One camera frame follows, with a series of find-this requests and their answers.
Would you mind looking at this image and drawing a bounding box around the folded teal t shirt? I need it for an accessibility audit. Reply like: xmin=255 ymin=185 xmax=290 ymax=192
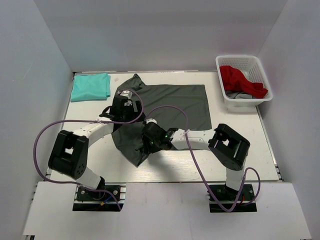
xmin=70 ymin=73 xmax=111 ymax=103

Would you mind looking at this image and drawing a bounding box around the light grey t shirt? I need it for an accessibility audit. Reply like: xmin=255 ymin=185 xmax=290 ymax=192
xmin=225 ymin=91 xmax=256 ymax=100

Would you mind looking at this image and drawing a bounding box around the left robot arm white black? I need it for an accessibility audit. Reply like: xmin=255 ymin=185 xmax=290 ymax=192
xmin=48 ymin=94 xmax=144 ymax=200

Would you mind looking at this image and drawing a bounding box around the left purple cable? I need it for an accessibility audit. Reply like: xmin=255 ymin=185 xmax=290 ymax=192
xmin=33 ymin=89 xmax=145 ymax=212

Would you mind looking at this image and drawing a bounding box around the white plastic basket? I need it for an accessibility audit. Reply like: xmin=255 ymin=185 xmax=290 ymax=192
xmin=215 ymin=55 xmax=273 ymax=108

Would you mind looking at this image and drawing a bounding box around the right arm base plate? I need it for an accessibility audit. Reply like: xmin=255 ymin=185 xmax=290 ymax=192
xmin=208 ymin=184 xmax=257 ymax=213

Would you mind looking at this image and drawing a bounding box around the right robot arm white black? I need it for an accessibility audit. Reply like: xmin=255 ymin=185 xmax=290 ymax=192
xmin=141 ymin=122 xmax=250 ymax=201

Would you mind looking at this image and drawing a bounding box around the dark grey t shirt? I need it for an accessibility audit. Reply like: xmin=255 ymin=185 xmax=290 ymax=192
xmin=112 ymin=74 xmax=212 ymax=167

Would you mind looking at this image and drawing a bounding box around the red t shirt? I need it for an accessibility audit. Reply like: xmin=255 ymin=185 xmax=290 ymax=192
xmin=219 ymin=65 xmax=268 ymax=99

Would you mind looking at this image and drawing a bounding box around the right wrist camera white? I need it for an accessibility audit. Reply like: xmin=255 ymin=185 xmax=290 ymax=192
xmin=143 ymin=118 xmax=157 ymax=125

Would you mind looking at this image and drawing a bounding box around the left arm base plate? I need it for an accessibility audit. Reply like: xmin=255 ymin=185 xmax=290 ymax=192
xmin=72 ymin=183 xmax=126 ymax=212

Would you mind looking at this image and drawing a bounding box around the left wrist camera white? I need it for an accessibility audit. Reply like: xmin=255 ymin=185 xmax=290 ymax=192
xmin=117 ymin=90 xmax=133 ymax=107

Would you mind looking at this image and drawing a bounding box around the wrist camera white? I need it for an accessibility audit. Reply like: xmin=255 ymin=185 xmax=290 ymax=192
xmin=143 ymin=118 xmax=157 ymax=125
xmin=117 ymin=90 xmax=133 ymax=107

